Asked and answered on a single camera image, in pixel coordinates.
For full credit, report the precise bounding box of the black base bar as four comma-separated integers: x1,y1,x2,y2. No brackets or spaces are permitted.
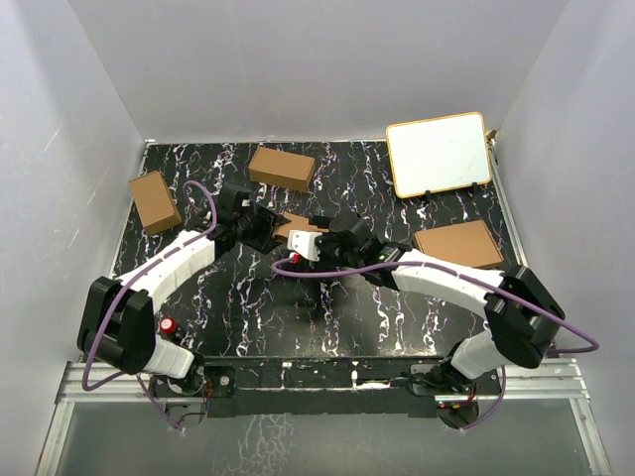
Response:
197,357,448,418

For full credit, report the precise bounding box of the red emergency stop button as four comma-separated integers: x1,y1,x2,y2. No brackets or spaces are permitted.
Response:
159,316,184,342

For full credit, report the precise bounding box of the small cardboard box left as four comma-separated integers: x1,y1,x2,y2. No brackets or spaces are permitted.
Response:
129,171,182,236

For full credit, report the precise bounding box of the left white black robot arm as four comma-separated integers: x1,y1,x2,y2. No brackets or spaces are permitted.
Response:
76,184,288,396

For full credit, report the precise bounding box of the yellow framed whiteboard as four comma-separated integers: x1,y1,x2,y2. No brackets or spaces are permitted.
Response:
386,111,492,199

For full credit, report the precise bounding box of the flat cardboard stack right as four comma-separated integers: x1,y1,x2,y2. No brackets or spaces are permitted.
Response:
413,220,504,269

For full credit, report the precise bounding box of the folded cardboard box back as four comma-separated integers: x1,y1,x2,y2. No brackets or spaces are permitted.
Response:
248,147,316,192

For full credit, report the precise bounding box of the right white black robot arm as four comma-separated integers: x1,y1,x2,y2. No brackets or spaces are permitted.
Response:
309,211,565,394

